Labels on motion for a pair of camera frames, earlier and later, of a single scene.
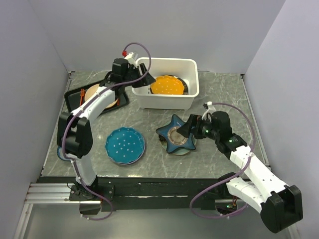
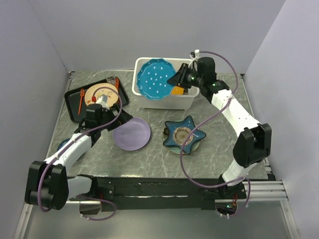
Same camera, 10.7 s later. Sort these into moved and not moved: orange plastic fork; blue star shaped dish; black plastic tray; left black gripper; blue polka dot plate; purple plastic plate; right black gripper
Moved: purple plastic plate; left black gripper; blue star shaped dish; blue polka dot plate; right black gripper
Not moved: black plastic tray; orange plastic fork
